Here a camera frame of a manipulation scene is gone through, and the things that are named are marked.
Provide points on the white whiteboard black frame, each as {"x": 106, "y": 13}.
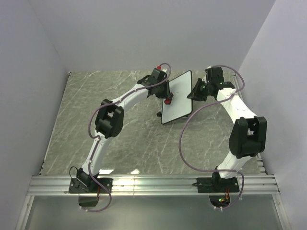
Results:
{"x": 181, "y": 106}

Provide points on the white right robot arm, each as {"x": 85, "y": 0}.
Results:
{"x": 248, "y": 136}

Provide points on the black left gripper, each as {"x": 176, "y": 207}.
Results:
{"x": 167, "y": 92}

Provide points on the aluminium mounting rail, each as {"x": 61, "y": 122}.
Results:
{"x": 152, "y": 185}

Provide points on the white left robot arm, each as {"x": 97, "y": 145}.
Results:
{"x": 110, "y": 118}

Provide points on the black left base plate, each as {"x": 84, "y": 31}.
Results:
{"x": 77, "y": 187}

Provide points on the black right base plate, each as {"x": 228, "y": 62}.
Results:
{"x": 210, "y": 185}

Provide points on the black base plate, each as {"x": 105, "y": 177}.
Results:
{"x": 210, "y": 185}
{"x": 77, "y": 187}

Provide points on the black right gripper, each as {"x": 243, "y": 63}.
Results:
{"x": 194, "y": 94}

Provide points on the red black whiteboard eraser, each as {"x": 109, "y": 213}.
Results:
{"x": 168, "y": 100}

